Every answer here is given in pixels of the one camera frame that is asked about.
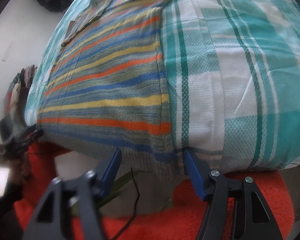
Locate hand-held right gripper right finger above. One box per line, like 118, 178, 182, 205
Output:
184, 149, 283, 240

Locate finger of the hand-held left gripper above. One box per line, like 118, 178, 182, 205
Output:
14, 124, 44, 152

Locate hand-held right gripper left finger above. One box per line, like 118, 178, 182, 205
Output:
21, 147, 122, 240

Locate striped knit sweater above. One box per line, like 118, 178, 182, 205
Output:
37, 0, 181, 181

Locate hanging clothes at left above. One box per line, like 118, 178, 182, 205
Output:
4, 65, 38, 112

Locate black cable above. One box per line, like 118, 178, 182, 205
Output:
112, 167, 141, 240

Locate white wall switch strip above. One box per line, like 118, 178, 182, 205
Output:
1, 41, 16, 62

